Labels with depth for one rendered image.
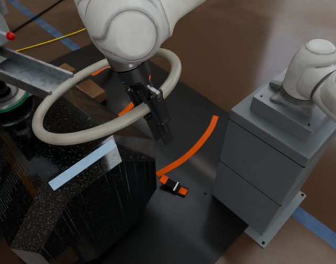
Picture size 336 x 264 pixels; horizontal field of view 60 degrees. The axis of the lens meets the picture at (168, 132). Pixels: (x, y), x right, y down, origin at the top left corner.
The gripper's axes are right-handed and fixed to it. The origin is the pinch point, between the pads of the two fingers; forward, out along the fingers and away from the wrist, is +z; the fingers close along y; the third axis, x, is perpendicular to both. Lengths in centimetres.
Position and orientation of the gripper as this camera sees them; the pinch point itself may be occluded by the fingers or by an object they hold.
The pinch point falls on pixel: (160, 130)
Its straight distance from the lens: 78.8
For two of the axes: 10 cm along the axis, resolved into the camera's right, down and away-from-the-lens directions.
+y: -6.5, -2.6, 7.2
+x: -6.9, 6.0, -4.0
